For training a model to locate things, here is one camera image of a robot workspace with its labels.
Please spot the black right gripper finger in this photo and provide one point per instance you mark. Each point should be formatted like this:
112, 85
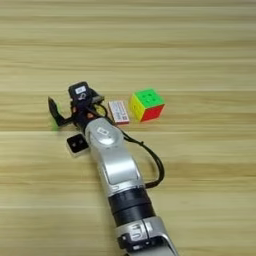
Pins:
96, 99
55, 113

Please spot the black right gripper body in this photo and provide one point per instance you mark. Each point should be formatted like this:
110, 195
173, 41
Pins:
83, 115

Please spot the white and red small box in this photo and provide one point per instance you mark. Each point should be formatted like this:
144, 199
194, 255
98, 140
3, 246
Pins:
118, 112

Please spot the small black and white cube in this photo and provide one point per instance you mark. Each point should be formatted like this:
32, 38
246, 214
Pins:
77, 144

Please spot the colourful puzzle cube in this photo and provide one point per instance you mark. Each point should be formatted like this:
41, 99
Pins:
146, 100

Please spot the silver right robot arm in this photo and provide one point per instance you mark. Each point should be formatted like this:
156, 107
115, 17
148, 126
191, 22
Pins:
116, 160

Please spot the black tape roll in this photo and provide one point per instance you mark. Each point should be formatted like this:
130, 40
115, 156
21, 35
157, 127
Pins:
99, 108

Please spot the black box with white label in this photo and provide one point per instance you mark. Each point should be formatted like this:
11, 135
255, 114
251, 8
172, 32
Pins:
79, 91

